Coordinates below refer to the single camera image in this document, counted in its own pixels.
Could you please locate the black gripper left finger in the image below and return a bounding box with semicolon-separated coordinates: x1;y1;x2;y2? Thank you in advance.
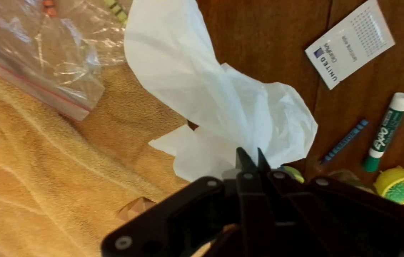
100;146;264;257

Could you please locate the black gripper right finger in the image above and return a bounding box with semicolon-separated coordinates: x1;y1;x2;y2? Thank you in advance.
257;148;404;257

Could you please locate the white paper towel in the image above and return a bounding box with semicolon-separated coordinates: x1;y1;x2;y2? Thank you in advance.
122;0;319;185

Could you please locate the orange towel with bag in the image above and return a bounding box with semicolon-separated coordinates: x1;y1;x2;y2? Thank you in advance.
0;62;198;257

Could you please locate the blue pen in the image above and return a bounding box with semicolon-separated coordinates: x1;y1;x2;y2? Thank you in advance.
321;119;369;165

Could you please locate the yellow cup green inside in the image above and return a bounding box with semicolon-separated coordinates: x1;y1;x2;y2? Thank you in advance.
372;166;404;206

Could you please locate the green white dry-erase marker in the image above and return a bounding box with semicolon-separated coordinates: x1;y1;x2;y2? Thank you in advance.
361;92;404;175

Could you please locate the clear plastic zip bag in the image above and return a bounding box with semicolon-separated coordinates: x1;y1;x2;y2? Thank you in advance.
0;0;134;122

